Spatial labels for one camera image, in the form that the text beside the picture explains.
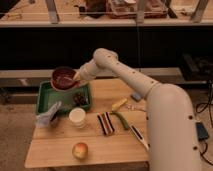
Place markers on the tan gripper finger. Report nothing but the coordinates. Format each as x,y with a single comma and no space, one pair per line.
76,76

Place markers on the dark maroon bowl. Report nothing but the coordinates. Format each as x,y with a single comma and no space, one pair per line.
62,77

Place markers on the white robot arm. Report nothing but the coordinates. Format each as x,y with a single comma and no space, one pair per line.
171,122

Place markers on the green plastic tray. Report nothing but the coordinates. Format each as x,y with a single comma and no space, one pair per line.
47,97

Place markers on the dark grape bunch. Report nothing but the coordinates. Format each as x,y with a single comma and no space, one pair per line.
80,99

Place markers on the white cup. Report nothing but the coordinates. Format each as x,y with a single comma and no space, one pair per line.
77,117

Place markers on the striped maroon cloth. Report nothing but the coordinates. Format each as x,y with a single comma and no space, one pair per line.
106,124

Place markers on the clear plastic bag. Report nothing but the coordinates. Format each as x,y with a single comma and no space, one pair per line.
44,119

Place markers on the blue sponge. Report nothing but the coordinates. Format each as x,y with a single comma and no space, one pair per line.
136,97

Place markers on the green chili pepper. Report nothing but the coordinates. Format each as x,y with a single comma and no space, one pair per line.
122,120

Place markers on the wooden table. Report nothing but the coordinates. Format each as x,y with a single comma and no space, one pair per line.
52,147

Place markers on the red yellow apple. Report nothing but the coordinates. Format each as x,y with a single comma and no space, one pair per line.
80,150

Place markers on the black foot pedal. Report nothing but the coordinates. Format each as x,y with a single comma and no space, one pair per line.
201,131

